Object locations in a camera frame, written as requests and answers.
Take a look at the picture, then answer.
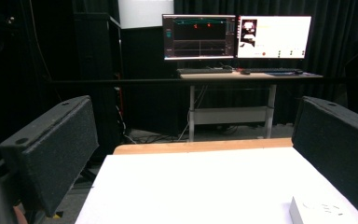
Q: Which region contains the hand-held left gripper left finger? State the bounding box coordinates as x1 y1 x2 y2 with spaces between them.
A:
0 94 100 218

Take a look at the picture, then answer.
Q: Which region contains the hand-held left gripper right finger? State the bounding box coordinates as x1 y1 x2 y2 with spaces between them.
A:
291 95 358 213

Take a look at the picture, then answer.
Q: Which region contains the white power strip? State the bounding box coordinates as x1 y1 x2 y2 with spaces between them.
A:
289 196 358 224

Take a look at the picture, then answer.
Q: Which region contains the black cabinet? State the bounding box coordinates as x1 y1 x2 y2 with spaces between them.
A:
73 12 124 162

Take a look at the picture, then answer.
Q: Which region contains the blue mouse pad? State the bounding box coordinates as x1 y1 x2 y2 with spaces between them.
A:
265 71 306 77

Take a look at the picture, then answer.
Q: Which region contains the black keyboard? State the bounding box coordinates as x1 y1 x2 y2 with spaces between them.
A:
249 67 302 74
176 67 234 75

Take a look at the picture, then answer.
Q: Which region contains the wooden desk with metal legs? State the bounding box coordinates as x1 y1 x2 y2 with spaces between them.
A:
179 71 324 143

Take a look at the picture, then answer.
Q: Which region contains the white-screen monitor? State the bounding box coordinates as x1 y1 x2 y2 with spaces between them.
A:
236 14 312 60

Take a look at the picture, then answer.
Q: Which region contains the white board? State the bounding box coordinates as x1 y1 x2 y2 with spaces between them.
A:
117 0 175 30

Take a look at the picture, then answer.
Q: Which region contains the dark-screen monitor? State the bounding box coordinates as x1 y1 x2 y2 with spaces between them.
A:
161 13 237 62

